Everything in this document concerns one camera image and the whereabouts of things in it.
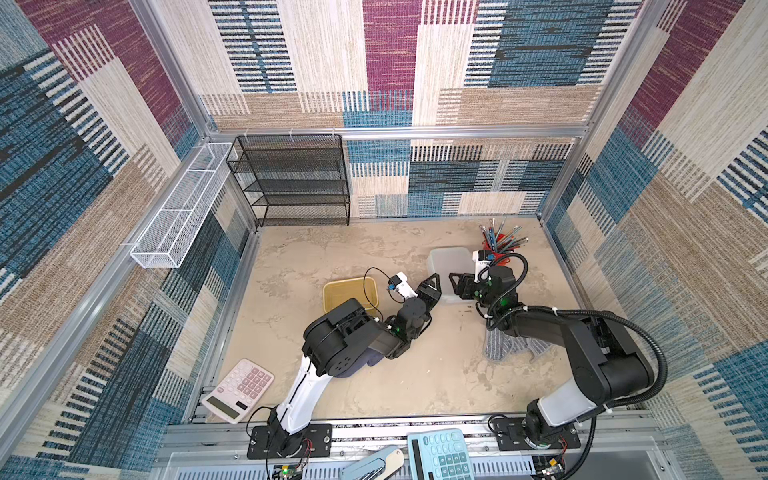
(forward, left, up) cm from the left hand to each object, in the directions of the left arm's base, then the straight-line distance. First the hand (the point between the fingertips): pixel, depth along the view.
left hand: (443, 279), depth 89 cm
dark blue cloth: (-19, +22, -10) cm, 31 cm away
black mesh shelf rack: (+40, +50, +7) cm, 64 cm away
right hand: (+2, -6, -6) cm, 9 cm away
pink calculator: (-28, +56, -10) cm, 63 cm away
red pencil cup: (+14, -21, -2) cm, 26 cm away
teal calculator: (-42, +5, -10) cm, 44 cm away
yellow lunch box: (-1, +24, -4) cm, 24 cm away
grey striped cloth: (-16, -16, -12) cm, 25 cm away
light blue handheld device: (-44, +19, -10) cm, 49 cm away
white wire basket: (-2, +68, +22) cm, 71 cm away
